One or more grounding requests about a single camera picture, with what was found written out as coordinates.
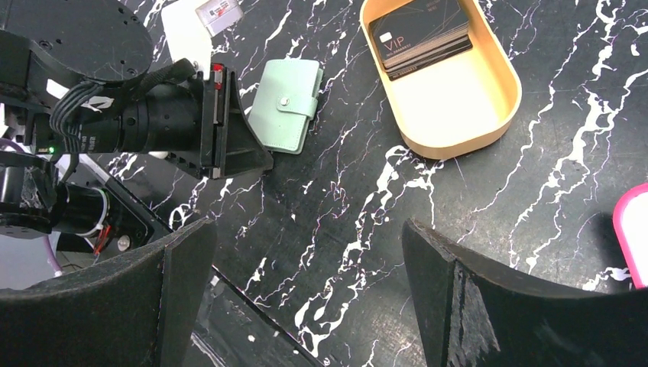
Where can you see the white stapler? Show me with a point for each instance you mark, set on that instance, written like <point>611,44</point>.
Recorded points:
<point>190,26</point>

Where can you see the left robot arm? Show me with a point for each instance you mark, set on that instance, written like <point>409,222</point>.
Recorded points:
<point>76,80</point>

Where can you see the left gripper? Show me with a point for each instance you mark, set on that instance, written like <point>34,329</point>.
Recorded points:
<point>183,121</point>

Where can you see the tan oval tray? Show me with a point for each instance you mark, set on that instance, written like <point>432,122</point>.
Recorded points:
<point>458,105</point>

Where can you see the pink framed whiteboard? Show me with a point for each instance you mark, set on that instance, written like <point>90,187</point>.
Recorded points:
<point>630,226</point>

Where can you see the mint green card holder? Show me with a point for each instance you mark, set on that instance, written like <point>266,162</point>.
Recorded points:
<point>285,103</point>

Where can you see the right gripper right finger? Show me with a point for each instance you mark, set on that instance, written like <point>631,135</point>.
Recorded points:
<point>474,311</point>

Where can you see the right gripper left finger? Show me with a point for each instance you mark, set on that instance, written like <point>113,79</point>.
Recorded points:
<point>135,309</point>

